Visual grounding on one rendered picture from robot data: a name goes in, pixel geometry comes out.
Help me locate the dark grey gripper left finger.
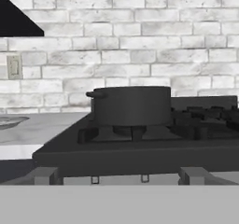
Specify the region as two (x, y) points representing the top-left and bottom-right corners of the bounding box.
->
(2, 166), (63, 186)

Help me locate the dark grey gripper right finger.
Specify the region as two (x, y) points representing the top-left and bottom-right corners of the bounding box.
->
(177, 166), (239, 186)

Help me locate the dark grey cooking pot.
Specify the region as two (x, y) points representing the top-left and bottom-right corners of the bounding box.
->
(85, 86), (173, 128)

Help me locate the black hob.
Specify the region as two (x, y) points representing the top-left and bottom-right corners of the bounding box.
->
(32, 95), (239, 178)

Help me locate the black extractor hood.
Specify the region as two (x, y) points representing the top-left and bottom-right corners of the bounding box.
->
(0, 0), (45, 37)

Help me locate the white wall socket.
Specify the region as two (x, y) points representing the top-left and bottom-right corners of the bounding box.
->
(6, 54), (23, 80)

